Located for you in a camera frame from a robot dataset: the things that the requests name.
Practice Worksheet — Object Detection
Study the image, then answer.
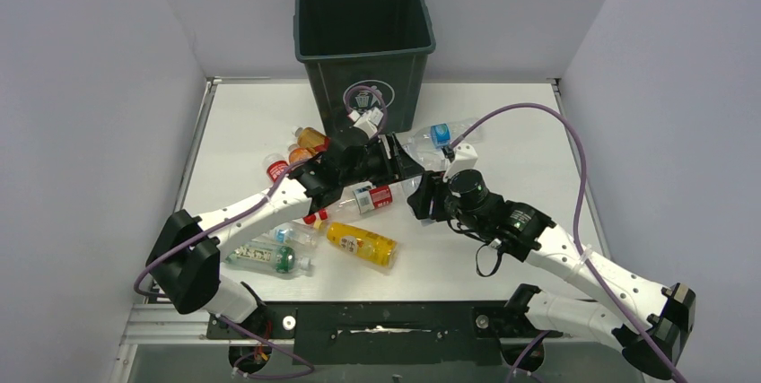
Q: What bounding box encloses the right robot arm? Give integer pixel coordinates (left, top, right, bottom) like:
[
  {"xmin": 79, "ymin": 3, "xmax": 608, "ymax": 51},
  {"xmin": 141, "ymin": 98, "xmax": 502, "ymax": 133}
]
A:
[{"xmin": 407, "ymin": 170, "xmax": 696, "ymax": 382}]

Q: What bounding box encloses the blue oval label bottle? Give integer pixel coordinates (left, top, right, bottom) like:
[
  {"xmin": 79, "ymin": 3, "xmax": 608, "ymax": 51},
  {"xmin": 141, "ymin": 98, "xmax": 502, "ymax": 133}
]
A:
[{"xmin": 401, "ymin": 143, "xmax": 450, "ymax": 197}]

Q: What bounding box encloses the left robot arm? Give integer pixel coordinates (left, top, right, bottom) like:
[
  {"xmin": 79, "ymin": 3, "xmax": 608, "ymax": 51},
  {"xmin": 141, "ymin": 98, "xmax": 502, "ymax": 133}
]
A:
[{"xmin": 138, "ymin": 131, "xmax": 424, "ymax": 323}]

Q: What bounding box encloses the light blue label bottle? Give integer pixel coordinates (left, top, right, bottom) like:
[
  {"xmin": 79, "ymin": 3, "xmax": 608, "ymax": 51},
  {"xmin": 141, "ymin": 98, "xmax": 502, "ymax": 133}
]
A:
[{"xmin": 263, "ymin": 222, "xmax": 318, "ymax": 248}]

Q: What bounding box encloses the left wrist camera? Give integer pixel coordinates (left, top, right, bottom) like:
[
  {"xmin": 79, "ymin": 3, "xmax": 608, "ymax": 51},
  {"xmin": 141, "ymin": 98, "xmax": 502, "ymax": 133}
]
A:
[{"xmin": 347, "ymin": 108, "xmax": 384, "ymax": 139}]

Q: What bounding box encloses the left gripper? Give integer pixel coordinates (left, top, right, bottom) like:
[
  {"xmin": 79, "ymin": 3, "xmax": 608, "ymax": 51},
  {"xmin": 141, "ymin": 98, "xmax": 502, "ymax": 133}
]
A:
[{"xmin": 341, "ymin": 134, "xmax": 424, "ymax": 188}]

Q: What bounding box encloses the green tea bottle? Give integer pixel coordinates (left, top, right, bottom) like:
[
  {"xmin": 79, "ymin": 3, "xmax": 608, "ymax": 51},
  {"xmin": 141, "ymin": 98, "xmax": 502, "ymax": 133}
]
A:
[{"xmin": 225, "ymin": 241, "xmax": 312, "ymax": 275}]

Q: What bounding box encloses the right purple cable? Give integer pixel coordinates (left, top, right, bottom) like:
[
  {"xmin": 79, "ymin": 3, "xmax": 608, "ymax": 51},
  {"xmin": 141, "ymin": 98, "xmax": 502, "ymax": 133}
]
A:
[{"xmin": 442, "ymin": 101, "xmax": 687, "ymax": 383}]

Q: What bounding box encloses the aluminium front rail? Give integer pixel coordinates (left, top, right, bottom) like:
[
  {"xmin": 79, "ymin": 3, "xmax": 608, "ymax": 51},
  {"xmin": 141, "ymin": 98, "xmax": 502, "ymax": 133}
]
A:
[{"xmin": 124, "ymin": 297, "xmax": 623, "ymax": 345}]

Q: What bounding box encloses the red label bottle left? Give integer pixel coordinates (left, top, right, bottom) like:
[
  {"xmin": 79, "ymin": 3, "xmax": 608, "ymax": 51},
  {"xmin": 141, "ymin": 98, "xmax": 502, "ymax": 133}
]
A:
[{"xmin": 263, "ymin": 153, "xmax": 289, "ymax": 182}]

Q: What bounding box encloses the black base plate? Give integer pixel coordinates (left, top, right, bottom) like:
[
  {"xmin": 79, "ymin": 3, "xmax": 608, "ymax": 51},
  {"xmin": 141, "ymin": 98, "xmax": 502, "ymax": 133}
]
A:
[{"xmin": 242, "ymin": 300, "xmax": 539, "ymax": 366}]

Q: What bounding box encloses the red white label bottle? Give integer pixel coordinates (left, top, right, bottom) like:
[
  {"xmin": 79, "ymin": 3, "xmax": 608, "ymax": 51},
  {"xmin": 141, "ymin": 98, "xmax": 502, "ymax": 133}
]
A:
[{"xmin": 314, "ymin": 185, "xmax": 395, "ymax": 223}]

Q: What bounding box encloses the blue label clear bottle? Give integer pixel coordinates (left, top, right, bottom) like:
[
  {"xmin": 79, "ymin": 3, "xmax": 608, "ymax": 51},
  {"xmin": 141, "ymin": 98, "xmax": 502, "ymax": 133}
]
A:
[{"xmin": 408, "ymin": 118, "xmax": 477, "ymax": 152}]

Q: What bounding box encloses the red orange tea bottle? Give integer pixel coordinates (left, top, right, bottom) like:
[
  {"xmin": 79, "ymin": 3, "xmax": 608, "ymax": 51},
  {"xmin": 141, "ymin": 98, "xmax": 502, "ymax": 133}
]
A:
[{"xmin": 293, "ymin": 126, "xmax": 329, "ymax": 154}]

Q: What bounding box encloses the dark green trash bin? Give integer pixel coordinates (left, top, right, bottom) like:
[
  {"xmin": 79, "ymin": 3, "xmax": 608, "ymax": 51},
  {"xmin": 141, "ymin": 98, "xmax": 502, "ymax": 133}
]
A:
[{"xmin": 293, "ymin": 0, "xmax": 436, "ymax": 135}]

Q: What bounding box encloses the orange drink bottle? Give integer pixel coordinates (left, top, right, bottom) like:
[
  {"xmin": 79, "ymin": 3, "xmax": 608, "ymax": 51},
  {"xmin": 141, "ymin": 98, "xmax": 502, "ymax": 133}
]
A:
[{"xmin": 287, "ymin": 143, "xmax": 315, "ymax": 165}]

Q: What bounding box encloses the yellow juice bottle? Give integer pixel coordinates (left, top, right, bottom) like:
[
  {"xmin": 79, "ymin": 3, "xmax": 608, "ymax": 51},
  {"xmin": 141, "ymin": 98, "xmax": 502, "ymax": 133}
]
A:
[{"xmin": 315, "ymin": 221, "xmax": 399, "ymax": 269}]

